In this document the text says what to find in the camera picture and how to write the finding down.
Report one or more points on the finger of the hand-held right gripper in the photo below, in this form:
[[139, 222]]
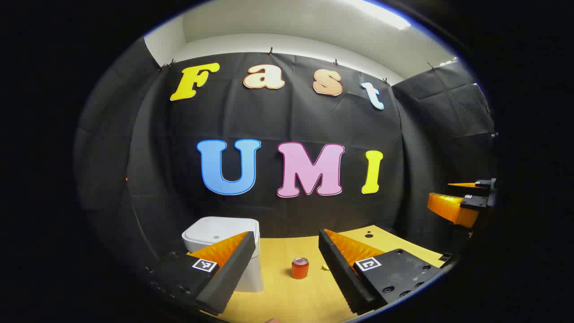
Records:
[[466, 184], [448, 208]]

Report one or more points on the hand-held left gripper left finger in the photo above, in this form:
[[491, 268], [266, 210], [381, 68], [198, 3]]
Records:
[[228, 278]]

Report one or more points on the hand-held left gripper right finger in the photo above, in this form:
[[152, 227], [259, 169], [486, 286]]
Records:
[[341, 273]]

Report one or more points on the red pop can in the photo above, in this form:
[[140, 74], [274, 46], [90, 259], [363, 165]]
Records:
[[299, 269]]

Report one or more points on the white desktop garbage bin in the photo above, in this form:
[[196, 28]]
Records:
[[215, 231]]

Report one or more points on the wooden desktop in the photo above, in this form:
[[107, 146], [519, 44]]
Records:
[[287, 300]]

